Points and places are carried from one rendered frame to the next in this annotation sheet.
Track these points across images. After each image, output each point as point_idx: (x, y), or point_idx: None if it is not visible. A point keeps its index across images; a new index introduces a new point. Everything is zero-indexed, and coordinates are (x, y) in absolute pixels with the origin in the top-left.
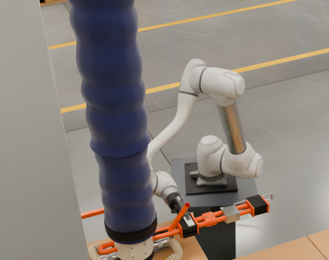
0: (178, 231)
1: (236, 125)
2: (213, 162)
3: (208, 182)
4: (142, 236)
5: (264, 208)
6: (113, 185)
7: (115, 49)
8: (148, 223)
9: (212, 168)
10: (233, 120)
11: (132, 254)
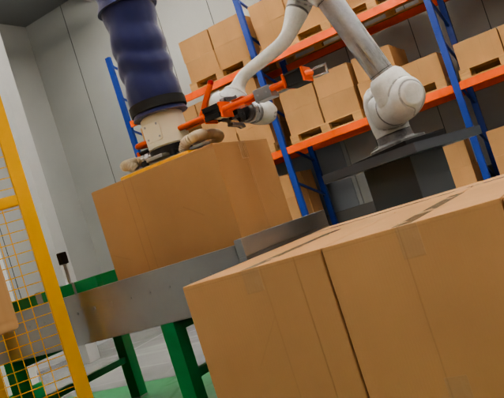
0: (201, 116)
1: (350, 29)
2: (371, 110)
3: (381, 147)
4: (143, 105)
5: (299, 76)
6: (111, 47)
7: None
8: (150, 92)
9: (375, 121)
10: (341, 22)
11: (147, 137)
